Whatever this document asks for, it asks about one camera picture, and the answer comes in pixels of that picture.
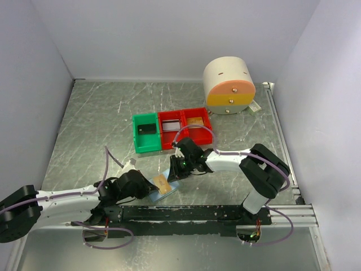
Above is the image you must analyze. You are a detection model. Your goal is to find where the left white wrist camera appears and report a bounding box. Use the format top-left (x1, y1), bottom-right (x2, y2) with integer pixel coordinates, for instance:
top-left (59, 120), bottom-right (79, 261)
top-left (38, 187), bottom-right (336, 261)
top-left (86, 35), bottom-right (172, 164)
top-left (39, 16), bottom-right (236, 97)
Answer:
top-left (121, 158), bottom-right (138, 173)

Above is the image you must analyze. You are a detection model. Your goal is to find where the silver aluminium frame rail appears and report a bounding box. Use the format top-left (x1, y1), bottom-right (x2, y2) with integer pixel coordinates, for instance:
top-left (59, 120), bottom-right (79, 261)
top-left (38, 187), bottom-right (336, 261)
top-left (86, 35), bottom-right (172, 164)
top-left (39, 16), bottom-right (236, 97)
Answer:
top-left (270, 205), bottom-right (319, 228)

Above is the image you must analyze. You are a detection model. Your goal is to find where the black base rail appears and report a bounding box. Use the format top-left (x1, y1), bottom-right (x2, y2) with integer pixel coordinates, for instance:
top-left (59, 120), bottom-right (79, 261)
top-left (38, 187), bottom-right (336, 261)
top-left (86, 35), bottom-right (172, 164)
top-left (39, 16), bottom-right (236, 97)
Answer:
top-left (85, 205), bottom-right (271, 237)

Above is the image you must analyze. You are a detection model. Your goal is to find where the beige cylindrical drawer cabinet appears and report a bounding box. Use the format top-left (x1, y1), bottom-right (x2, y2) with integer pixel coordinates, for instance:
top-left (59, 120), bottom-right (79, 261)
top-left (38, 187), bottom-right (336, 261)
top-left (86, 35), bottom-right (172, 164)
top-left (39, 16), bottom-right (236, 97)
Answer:
top-left (202, 56), bottom-right (256, 115)

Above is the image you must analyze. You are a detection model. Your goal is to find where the small white tag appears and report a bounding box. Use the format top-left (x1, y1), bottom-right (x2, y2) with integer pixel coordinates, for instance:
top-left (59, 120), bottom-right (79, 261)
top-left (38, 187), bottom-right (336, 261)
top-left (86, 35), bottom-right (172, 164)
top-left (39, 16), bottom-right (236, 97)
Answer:
top-left (248, 100), bottom-right (262, 114)

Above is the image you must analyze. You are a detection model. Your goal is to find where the white magnetic stripe card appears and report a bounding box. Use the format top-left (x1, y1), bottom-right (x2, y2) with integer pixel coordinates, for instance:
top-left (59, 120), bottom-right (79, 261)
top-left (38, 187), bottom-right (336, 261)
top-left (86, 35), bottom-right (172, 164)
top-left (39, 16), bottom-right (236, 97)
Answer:
top-left (162, 119), bottom-right (181, 132)

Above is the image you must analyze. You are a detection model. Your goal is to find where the middle red plastic bin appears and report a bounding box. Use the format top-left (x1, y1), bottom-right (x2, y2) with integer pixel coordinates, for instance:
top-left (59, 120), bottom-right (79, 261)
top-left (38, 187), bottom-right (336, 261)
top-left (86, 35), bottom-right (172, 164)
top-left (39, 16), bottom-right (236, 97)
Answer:
top-left (157, 110), bottom-right (186, 150)

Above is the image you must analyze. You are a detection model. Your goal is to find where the red plastic bin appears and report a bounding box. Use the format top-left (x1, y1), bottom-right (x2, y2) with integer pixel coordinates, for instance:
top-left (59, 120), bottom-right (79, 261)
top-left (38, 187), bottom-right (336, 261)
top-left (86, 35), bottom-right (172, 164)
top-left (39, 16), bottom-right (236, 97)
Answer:
top-left (183, 107), bottom-right (213, 145)
top-left (157, 110), bottom-right (186, 150)

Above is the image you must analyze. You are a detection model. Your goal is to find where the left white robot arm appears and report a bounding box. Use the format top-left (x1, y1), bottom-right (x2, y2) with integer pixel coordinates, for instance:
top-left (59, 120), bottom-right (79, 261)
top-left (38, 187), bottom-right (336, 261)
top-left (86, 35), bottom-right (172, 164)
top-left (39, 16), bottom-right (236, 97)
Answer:
top-left (1, 169), bottom-right (158, 243)

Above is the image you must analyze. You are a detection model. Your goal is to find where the right red plastic bin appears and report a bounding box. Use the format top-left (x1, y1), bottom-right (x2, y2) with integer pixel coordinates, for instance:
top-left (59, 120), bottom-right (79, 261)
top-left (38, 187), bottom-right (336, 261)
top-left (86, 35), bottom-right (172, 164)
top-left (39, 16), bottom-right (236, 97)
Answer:
top-left (183, 107), bottom-right (213, 145)

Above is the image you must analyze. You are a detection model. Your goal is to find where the green plastic bin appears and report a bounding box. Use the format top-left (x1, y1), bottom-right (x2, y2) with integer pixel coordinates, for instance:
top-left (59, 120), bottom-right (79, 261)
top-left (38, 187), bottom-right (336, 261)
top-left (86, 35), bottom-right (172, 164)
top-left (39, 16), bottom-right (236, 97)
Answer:
top-left (132, 113), bottom-right (161, 154)

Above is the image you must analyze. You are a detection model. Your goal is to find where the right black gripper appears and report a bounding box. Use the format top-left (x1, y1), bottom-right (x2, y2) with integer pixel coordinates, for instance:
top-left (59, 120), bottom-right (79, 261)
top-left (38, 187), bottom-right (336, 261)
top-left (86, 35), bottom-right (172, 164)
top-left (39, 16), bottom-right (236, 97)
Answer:
top-left (168, 154), bottom-right (195, 182)

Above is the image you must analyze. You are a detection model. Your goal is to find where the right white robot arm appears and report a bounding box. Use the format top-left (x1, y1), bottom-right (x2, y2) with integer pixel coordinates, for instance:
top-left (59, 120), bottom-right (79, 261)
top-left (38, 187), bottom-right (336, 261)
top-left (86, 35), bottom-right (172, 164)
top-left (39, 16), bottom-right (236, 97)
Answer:
top-left (167, 137), bottom-right (290, 225)

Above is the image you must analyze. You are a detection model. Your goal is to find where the black card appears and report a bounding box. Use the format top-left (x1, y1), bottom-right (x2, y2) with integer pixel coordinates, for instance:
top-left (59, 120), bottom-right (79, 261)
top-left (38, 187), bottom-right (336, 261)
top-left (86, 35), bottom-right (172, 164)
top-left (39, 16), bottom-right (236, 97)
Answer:
top-left (137, 123), bottom-right (157, 135)

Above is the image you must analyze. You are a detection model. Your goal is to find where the mint green card holder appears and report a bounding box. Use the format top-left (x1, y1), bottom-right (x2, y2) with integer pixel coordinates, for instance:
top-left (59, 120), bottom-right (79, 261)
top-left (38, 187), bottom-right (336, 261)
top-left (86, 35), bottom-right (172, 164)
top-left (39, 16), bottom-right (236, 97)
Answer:
top-left (149, 169), bottom-right (181, 202)

